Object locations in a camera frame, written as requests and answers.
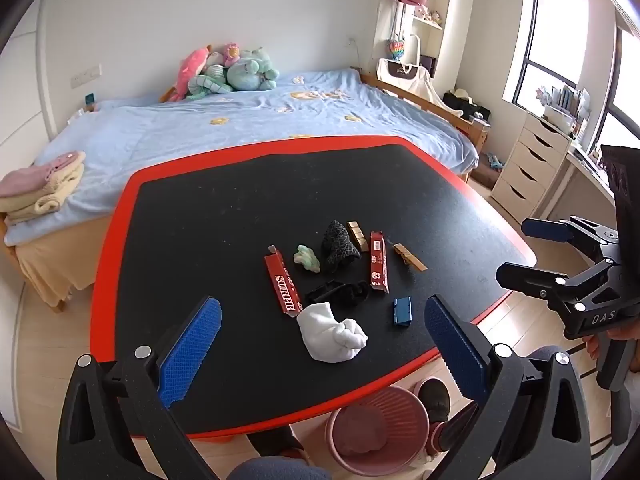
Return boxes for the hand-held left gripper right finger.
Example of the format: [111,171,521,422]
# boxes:
[424,295,593,480]

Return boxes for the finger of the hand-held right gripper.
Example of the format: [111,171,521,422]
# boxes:
[521,216,621,261]
[496,258,621,311]

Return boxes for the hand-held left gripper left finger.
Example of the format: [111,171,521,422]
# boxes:
[56,296,223,480]

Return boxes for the blue metal clip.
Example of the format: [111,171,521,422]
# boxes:
[392,296,413,327]

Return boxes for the wooden clothespin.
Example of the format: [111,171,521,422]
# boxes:
[393,242,428,273]

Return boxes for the long red cardboard box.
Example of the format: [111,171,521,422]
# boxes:
[263,245,303,318]

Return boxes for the narrow red cardboard box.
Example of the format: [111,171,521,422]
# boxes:
[369,230,390,294]

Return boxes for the pink plastic waste bin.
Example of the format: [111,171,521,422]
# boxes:
[325,385,431,476]

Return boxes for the white sock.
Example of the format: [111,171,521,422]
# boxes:
[296,302,369,363]

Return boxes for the green and white wrapper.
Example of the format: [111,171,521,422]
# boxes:
[293,245,322,275]

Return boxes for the black mesh cloth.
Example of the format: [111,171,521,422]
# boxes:
[320,220,362,275]

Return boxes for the person's right hand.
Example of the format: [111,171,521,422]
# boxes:
[582,327,640,362]

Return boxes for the person's right slipper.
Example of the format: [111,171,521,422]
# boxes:
[416,377,452,426]

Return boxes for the white drawer cabinet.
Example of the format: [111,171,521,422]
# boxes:
[491,110,573,221]

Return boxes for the white desk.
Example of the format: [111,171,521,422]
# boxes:
[565,142,617,206]

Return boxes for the white desktop organizer with books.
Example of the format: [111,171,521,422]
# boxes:
[537,82,591,138]

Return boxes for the black plastic clip box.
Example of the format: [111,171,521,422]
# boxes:
[306,280,348,306]

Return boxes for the black bag with hat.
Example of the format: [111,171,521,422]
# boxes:
[442,87,493,123]

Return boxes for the strip of wooden blocks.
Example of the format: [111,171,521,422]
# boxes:
[347,220,370,253]

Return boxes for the wooden bed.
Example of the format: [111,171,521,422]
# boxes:
[0,67,488,311]

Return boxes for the person's left leg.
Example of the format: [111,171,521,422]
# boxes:
[227,427,333,480]

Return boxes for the yellow bed skirt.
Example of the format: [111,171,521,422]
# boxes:
[15,212,117,311]

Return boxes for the window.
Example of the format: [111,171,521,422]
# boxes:
[502,0,640,161]

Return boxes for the folded yellow towel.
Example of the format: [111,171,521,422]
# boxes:
[0,162,86,223]

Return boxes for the white tote bag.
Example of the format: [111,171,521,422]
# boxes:
[377,57,425,92]

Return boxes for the folded pink towel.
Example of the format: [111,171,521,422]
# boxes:
[0,151,87,198]

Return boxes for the green striped plush toy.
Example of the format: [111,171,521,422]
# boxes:
[186,65,233,100]

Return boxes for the teal plush toy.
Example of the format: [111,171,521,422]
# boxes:
[227,47,280,92]

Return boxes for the white wall shelf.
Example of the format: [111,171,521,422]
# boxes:
[375,0,456,81]

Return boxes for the white wall switch panel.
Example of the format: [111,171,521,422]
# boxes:
[70,63,102,88]

